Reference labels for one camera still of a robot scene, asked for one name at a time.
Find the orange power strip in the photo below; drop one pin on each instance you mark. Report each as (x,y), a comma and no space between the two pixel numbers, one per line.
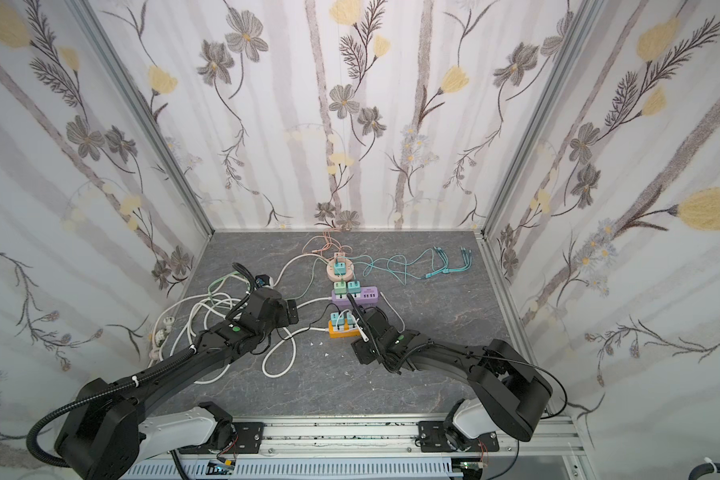
(343,330)

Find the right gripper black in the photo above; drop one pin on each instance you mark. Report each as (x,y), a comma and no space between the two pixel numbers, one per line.
(366,327)

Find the green charger plug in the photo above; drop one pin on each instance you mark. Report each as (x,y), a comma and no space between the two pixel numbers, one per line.
(341,288)

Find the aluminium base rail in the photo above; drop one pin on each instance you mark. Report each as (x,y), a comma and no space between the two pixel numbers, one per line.
(402,446)

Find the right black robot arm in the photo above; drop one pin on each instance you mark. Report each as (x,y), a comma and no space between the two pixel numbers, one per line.
(512,391)

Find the purple power strip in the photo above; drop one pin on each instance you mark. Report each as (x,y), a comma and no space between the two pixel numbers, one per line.
(366,297)

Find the round pink power socket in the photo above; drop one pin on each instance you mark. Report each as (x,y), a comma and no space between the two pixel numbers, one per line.
(348,277)

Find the large teal charger plug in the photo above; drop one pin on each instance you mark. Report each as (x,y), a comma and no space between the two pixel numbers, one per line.
(336,320)

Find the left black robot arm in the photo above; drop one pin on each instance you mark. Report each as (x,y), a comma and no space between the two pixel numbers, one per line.
(97,435)

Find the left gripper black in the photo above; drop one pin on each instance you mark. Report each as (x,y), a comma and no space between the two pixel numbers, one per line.
(282,310)

